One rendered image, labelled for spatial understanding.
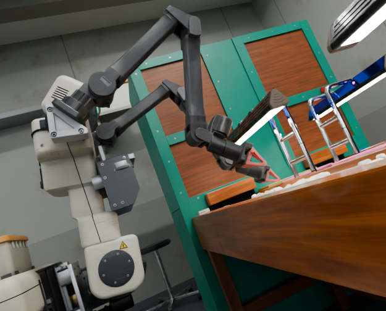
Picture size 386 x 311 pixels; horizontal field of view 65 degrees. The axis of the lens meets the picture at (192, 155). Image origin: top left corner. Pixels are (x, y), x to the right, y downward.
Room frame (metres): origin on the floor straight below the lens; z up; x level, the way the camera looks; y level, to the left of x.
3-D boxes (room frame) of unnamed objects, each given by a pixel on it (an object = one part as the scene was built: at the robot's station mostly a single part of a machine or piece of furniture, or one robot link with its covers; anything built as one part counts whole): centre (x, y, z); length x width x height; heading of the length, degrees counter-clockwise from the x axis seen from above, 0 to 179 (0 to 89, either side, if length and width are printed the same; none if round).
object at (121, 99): (3.24, 0.65, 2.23); 0.53 x 0.44 x 0.29; 108
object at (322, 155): (1.98, -0.79, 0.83); 0.30 x 0.06 x 0.07; 104
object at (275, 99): (1.40, -0.30, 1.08); 0.62 x 0.08 x 0.07; 14
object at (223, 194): (1.81, -0.13, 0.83); 0.30 x 0.06 x 0.07; 104
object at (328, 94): (1.51, -0.76, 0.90); 0.20 x 0.19 x 0.45; 14
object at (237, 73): (2.20, -0.41, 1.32); 1.36 x 0.55 x 0.95; 104
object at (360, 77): (1.54, -0.84, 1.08); 0.62 x 0.08 x 0.07; 14
